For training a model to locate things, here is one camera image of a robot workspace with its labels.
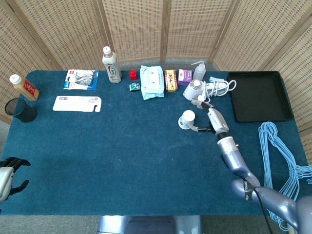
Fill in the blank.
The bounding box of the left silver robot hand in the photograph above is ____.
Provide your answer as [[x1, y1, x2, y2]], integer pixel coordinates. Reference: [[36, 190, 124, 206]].
[[0, 157, 32, 203]]

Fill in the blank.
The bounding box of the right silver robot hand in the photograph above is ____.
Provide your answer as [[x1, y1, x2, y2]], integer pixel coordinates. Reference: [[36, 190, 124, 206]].
[[189, 99, 230, 137]]

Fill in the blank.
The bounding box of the white printed paper cup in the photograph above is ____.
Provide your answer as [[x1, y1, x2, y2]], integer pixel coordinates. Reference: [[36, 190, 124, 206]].
[[178, 110, 195, 130]]

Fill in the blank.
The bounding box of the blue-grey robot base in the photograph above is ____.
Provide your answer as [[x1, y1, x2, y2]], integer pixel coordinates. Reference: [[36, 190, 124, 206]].
[[97, 215, 203, 234]]

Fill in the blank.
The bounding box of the blue felt table cover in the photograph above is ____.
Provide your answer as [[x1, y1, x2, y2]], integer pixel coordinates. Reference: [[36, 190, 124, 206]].
[[0, 70, 310, 216]]

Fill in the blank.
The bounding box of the white handheld steam iron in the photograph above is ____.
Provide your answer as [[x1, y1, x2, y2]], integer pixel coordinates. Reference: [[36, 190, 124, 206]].
[[182, 76, 231, 101]]

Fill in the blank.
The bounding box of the black plastic tray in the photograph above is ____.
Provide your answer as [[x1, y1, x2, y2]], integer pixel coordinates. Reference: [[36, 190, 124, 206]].
[[226, 70, 294, 123]]

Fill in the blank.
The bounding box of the clear plastic wash bottle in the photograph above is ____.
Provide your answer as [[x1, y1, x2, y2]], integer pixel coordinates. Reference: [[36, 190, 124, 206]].
[[191, 60, 207, 81]]

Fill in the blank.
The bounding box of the purple box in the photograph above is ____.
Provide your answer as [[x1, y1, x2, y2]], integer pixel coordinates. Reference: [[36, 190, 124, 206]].
[[177, 69, 193, 86]]

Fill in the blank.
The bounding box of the yellow and red box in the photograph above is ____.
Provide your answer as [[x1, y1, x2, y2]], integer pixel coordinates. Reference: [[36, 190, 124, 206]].
[[164, 69, 178, 92]]

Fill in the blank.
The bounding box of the black mesh pen holder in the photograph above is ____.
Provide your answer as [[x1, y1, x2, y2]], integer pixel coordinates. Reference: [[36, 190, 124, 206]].
[[4, 97, 38, 123]]

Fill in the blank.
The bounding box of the light blue wet wipes pack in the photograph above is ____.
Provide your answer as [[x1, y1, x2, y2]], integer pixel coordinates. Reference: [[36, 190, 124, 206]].
[[139, 65, 165, 101]]

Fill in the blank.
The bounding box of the brown bottle with red label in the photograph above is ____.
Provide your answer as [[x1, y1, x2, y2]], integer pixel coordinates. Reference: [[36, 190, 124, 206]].
[[9, 74, 40, 101]]

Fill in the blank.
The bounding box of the white flat plastic package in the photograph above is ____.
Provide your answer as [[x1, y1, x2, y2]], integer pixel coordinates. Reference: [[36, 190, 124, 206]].
[[52, 95, 102, 113]]

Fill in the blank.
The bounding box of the tall milk tea bottle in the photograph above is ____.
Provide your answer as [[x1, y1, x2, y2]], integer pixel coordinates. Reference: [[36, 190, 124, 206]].
[[101, 46, 122, 84]]

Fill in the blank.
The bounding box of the blue tape blister pack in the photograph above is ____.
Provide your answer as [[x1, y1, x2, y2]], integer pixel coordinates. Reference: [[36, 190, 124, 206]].
[[63, 69, 99, 91]]

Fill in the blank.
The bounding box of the woven wooden folding screen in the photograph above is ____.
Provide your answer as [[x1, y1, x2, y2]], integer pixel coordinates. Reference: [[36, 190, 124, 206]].
[[0, 0, 312, 161]]

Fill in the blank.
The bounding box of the white power cable with plug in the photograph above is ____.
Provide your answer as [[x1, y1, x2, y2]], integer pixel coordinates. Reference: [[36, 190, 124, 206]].
[[197, 78, 237, 103]]

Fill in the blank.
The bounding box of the light blue wire hanger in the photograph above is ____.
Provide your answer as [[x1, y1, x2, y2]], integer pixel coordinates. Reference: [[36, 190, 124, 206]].
[[262, 126, 312, 220], [258, 121, 303, 232]]

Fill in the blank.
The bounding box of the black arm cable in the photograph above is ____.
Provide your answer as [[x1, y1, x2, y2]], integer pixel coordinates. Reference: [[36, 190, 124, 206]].
[[252, 186, 273, 234]]

